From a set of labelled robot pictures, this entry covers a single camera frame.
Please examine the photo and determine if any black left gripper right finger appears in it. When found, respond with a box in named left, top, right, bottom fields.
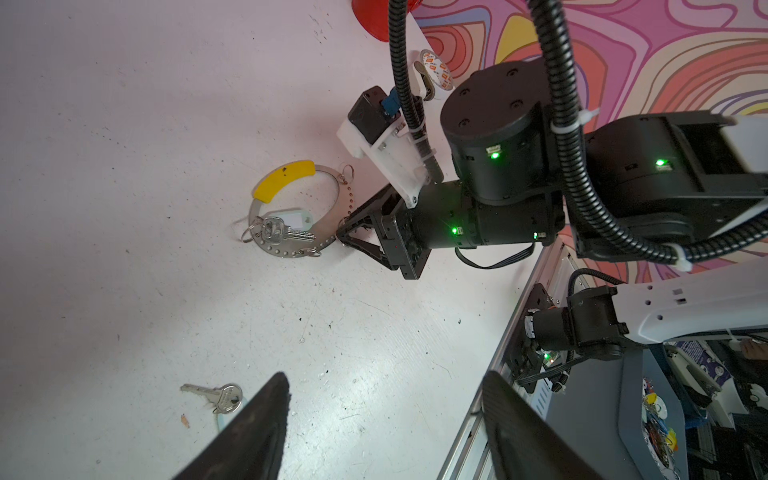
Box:
left=481, top=371, right=600, bottom=480

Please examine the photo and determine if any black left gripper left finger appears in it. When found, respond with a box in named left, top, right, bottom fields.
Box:
left=176, top=372, right=291, bottom=480

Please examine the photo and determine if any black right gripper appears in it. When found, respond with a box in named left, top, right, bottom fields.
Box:
left=336, top=184, right=431, bottom=280

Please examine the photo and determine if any key with small mint tag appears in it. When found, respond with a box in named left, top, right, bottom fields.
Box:
left=257, top=209, right=316, bottom=245

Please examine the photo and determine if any metal keyring organizer yellow grip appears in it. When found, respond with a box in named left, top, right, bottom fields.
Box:
left=240, top=160, right=355, bottom=259

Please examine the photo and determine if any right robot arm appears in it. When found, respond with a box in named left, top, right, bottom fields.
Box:
left=337, top=60, right=767, bottom=361

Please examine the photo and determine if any key with long mint tag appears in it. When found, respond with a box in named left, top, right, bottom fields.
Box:
left=180, top=383, right=244, bottom=432

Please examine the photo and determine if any grey bin with items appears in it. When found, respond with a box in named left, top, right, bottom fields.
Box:
left=618, top=350, right=689, bottom=479

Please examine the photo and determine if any tape roll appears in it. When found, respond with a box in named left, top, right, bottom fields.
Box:
left=411, top=49, right=454, bottom=102

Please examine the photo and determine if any red pen cup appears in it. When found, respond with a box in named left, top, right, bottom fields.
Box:
left=351, top=0, right=389, bottom=42

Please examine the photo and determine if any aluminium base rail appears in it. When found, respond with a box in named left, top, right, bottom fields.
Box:
left=438, top=240, right=573, bottom=479

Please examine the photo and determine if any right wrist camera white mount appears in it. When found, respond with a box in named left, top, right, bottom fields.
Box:
left=337, top=86, right=429, bottom=209

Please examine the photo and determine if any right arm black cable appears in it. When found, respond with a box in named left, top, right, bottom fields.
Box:
left=386, top=0, right=768, bottom=265

